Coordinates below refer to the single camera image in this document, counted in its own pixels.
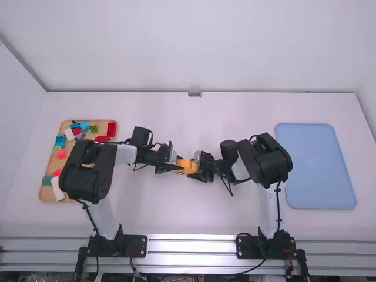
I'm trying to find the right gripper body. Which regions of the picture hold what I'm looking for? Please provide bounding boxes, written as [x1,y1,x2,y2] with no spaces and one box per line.
[199,152,220,183]

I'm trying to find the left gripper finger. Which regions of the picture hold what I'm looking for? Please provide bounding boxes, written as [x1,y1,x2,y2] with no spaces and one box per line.
[160,164,183,175]

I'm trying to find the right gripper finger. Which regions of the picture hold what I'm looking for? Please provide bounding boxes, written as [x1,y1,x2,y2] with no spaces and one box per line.
[186,171,207,183]

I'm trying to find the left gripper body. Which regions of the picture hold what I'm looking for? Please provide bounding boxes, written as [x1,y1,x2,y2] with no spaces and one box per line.
[154,141,178,174]

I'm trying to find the yellow toy car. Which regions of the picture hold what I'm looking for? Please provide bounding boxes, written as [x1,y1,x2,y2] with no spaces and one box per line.
[175,158,199,176]

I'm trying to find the silver rails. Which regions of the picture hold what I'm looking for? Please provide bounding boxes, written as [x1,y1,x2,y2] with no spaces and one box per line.
[0,233,376,277]

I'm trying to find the blue mat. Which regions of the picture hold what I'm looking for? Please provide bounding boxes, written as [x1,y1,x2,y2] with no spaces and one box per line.
[274,122,358,210]

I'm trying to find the tan tray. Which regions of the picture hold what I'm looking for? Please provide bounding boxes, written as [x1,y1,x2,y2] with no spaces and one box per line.
[38,118,120,203]

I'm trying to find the black cable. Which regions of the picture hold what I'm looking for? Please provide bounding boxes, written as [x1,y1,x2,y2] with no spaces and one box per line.
[233,257,284,276]
[129,162,158,172]
[219,172,234,197]

